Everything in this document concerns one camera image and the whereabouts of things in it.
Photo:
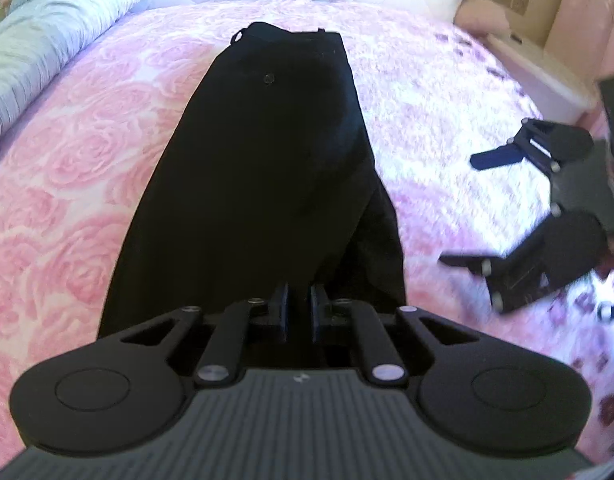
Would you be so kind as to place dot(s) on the white striped quilt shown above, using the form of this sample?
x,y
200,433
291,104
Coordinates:
x,y
39,38

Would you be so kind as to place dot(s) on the white bedside shelf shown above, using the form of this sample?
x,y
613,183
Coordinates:
x,y
559,94

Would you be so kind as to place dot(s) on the black trousers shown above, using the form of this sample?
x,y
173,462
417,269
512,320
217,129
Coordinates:
x,y
268,179

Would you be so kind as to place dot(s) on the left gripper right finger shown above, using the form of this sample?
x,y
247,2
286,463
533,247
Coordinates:
x,y
353,329

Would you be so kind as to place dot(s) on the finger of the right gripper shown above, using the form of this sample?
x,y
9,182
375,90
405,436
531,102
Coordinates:
x,y
548,146
559,251

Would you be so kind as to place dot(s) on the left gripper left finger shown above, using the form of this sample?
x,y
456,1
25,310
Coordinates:
x,y
262,319

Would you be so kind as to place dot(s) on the pink curtain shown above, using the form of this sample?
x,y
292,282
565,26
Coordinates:
x,y
582,38

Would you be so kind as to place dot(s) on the pink floral blanket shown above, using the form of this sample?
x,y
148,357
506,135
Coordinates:
x,y
76,164

